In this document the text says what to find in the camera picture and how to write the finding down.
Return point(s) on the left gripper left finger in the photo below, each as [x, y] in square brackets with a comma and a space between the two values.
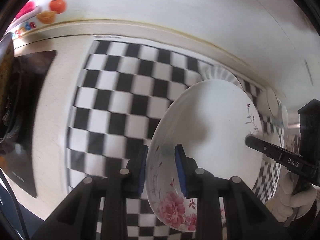
[77, 215]

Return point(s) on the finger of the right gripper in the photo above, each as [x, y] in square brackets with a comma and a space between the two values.
[272, 154]

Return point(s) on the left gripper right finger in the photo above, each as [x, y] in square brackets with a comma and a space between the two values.
[226, 208]

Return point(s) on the white bowl stack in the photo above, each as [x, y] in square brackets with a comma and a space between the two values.
[269, 105]

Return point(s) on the white floral plate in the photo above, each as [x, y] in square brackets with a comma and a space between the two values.
[210, 120]

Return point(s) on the white ribbed plate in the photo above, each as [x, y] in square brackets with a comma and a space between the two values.
[218, 72]

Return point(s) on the white gloved right hand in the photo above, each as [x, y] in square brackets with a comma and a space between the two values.
[285, 202]

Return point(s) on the black induction cooktop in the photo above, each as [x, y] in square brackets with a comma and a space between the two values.
[17, 124]

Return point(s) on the black white checkered mat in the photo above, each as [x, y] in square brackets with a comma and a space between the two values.
[123, 91]

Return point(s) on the black frying pan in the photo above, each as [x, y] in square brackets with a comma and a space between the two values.
[6, 84]

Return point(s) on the colourful fruit wall sticker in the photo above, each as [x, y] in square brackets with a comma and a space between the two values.
[35, 14]

